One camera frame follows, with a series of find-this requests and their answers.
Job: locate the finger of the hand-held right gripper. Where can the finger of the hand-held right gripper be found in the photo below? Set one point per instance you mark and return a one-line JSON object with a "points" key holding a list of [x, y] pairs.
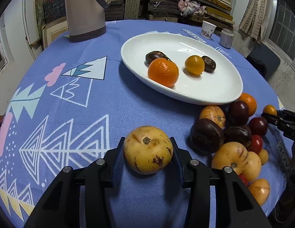
{"points": [[290, 114], [288, 128]]}

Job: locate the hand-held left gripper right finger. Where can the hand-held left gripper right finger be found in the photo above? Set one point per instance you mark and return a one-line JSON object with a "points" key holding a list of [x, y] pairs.
{"points": [[177, 163]]}

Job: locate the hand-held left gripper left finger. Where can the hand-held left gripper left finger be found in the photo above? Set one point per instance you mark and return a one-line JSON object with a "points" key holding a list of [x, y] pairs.
{"points": [[117, 162]]}

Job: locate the small orange-yellow tomato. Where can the small orange-yellow tomato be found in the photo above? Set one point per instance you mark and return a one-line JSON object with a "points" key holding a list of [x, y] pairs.
{"points": [[269, 110]]}

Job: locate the yellow brown-spotted tomato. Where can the yellow brown-spotted tomato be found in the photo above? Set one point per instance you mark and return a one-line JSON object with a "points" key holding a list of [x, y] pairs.
{"points": [[147, 149]]}

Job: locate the orange mandarin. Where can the orange mandarin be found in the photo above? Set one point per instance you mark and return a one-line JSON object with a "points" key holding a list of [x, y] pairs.
{"points": [[250, 102], [163, 72]]}

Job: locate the white oval plate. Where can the white oval plate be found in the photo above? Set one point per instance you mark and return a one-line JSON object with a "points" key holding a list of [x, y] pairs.
{"points": [[209, 85]]}

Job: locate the dark red tomato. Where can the dark red tomato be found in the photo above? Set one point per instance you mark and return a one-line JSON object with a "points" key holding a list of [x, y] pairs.
{"points": [[258, 125]]}

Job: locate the small pale yellow tomato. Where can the small pale yellow tomato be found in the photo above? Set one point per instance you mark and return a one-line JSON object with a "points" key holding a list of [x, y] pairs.
{"points": [[264, 156]]}

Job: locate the large yellow pink-striped tomato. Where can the large yellow pink-striped tomato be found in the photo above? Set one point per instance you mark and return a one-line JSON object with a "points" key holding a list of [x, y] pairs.
{"points": [[227, 156]]}

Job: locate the black chair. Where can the black chair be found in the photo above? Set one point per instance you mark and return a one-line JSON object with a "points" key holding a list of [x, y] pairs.
{"points": [[264, 57]]}

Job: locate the small red tomato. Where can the small red tomato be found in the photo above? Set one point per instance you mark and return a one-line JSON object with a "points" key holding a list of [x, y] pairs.
{"points": [[243, 179]]}

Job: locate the blue patterned tablecloth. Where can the blue patterned tablecloth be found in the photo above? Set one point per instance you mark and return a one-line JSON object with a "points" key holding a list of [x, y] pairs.
{"points": [[90, 99]]}

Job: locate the barred window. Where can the barred window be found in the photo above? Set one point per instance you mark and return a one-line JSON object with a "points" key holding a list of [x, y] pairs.
{"points": [[284, 26]]}

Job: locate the small dark brown tomato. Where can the small dark brown tomato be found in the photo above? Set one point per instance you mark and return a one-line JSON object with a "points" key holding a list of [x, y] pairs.
{"points": [[210, 64]]}

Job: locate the grey jar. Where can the grey jar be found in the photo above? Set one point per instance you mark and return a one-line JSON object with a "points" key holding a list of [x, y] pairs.
{"points": [[226, 39]]}

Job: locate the brick-patterned hanging cloth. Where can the brick-patterned hanging cloth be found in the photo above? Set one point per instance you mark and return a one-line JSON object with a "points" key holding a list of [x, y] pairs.
{"points": [[253, 11]]}

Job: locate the white paper cup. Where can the white paper cup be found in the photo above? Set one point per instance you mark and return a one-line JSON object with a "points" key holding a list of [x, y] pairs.
{"points": [[208, 29]]}

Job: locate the wooden framed panel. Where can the wooden framed panel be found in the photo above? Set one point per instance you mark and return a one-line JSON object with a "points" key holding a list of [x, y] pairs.
{"points": [[54, 32]]}

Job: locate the pink crumpled cloth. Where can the pink crumpled cloth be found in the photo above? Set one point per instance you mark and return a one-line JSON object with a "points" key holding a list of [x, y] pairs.
{"points": [[191, 7]]}

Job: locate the beige thermos jug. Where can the beige thermos jug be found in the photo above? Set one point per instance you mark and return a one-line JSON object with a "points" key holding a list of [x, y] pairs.
{"points": [[83, 16]]}

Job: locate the shelf of wooden boards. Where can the shelf of wooden boards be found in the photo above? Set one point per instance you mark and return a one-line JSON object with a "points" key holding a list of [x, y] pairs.
{"points": [[149, 4]]}

